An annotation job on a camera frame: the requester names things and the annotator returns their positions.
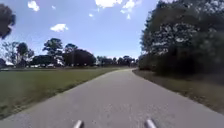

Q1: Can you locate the grey paved path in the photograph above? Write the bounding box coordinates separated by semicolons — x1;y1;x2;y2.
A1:
0;67;224;128

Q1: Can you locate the distant row of trees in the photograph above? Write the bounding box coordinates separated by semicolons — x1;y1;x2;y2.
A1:
0;37;139;70

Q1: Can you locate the robot's own part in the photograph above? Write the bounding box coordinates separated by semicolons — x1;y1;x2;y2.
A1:
73;119;85;128
144;118;158;128

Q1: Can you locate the dense wood of dark trees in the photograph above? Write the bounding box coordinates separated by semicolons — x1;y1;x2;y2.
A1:
137;0;224;78

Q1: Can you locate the green grass field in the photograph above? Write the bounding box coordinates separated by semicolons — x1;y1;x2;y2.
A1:
0;67;125;120

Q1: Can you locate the grass verge with dry patches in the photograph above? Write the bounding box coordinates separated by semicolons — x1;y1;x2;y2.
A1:
132;68;224;116

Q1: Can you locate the dark overhanging tree crown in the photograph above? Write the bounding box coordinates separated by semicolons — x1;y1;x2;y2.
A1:
0;3;17;40

